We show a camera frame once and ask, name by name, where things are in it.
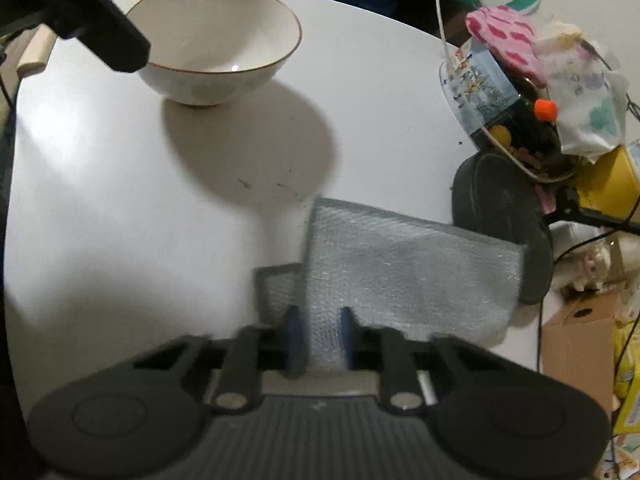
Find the grey mesh dish cloth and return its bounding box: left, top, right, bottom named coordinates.
left=254, top=198, right=524, bottom=374

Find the white ceramic bowl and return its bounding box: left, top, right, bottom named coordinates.
left=127, top=0, right=303, bottom=107

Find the beige chair backrest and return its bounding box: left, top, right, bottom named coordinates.
left=16, top=25, right=58, bottom=79

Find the black round lid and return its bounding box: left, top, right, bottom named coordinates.
left=451, top=151, right=553, bottom=304

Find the brown cardboard box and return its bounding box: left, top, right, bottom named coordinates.
left=541, top=292, right=618, bottom=416

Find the blue cookie tin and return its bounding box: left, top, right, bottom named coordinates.
left=439, top=38, right=577, bottom=184

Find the yellow box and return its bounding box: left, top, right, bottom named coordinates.
left=573, top=141, right=639, bottom=219

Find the orange bottle cap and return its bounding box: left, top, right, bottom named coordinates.
left=533, top=99, right=559, bottom=124

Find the white printed plastic bag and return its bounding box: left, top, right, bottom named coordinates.
left=533, top=22, right=629, bottom=162

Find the pink patterned cloth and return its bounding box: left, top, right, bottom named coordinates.
left=464, top=4, right=547, bottom=89

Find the white cable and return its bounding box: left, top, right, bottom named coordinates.
left=433, top=0, right=459, bottom=72

